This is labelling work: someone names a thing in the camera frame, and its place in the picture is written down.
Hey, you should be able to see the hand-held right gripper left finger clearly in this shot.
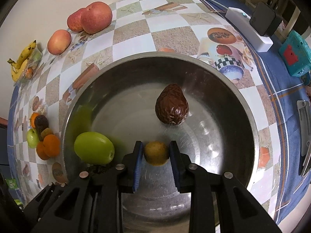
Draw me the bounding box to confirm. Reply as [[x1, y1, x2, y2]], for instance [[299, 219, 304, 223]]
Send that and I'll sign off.
[[24, 141, 144, 233]]

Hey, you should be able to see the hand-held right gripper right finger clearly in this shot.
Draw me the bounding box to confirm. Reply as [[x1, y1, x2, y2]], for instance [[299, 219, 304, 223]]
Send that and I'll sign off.
[[169, 141, 282, 233]]

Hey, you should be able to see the small yellow-green fruit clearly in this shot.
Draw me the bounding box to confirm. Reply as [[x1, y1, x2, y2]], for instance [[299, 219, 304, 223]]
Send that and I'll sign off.
[[144, 141, 170, 167]]

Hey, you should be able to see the stainless steel bowl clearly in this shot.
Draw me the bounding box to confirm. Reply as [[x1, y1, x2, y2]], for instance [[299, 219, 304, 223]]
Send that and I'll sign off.
[[60, 52, 258, 233]]

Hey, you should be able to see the orange tangerine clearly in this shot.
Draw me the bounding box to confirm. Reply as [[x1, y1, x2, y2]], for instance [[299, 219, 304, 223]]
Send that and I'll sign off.
[[43, 134, 61, 157], [36, 142, 50, 161], [30, 112, 40, 129]]

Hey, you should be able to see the small tan fruit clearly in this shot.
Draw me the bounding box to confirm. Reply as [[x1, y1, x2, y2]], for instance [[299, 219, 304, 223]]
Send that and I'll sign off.
[[39, 127, 54, 141]]

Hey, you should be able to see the wrinkled brown date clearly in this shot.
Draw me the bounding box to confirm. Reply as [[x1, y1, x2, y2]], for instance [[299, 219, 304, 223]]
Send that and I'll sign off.
[[34, 115, 49, 135]]

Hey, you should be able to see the green apple upper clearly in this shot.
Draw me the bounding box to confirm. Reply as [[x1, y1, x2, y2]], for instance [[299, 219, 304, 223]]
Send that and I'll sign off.
[[74, 131, 115, 165]]

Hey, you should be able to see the dark brown avocado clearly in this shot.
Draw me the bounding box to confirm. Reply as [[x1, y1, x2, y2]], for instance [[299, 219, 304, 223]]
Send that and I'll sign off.
[[155, 84, 189, 126]]

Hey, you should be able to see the green packet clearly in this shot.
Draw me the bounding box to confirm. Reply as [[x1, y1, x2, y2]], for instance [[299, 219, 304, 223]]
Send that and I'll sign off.
[[6, 178, 19, 190]]

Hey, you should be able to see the grey metal object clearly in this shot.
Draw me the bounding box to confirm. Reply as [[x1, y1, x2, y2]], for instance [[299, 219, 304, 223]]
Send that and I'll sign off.
[[296, 99, 311, 176]]

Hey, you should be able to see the printed checked tablecloth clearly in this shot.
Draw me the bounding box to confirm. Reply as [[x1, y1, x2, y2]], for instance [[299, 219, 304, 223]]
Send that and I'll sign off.
[[8, 0, 287, 221]]

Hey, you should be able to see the blue cloth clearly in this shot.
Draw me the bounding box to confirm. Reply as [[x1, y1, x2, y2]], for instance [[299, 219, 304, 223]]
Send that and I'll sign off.
[[7, 0, 311, 224]]

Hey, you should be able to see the clear plastic container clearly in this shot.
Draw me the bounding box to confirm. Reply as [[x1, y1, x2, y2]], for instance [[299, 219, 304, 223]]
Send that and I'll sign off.
[[19, 48, 43, 83]]

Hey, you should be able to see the red apple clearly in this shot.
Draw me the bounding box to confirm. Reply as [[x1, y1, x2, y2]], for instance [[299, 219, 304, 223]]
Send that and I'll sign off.
[[67, 8, 85, 32], [47, 30, 72, 55], [81, 2, 113, 34]]

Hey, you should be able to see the white power strip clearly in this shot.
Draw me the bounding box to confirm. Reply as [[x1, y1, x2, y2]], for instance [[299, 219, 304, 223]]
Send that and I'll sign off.
[[225, 7, 274, 52]]

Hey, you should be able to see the yellow banana bunch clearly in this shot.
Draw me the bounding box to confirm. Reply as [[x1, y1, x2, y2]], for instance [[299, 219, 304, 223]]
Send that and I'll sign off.
[[7, 40, 37, 82]]

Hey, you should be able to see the teal box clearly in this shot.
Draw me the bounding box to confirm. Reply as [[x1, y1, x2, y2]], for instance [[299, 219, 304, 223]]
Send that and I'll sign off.
[[279, 30, 311, 77]]

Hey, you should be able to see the black power adapter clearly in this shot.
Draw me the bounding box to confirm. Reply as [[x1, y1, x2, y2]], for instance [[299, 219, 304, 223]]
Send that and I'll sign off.
[[249, 1, 283, 37]]

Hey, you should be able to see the white cable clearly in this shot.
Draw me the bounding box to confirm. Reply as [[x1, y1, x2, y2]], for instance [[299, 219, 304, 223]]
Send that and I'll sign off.
[[193, 0, 230, 11]]

